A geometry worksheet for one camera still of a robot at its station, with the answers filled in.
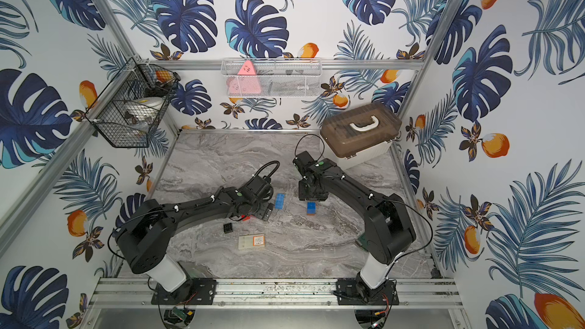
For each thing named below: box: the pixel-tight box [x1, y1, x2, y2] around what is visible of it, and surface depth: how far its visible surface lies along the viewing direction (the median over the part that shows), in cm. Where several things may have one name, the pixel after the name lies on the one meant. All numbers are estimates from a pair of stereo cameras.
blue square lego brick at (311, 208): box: [306, 201, 317, 215], surface depth 92 cm
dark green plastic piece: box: [357, 231, 368, 252], surface depth 85 cm
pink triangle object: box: [226, 60, 262, 96], surface depth 92 cm
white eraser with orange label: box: [237, 233, 266, 250], surface depth 86 cm
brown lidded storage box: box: [319, 102, 403, 170], surface depth 97 cm
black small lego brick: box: [223, 222, 234, 234], surface depth 89 cm
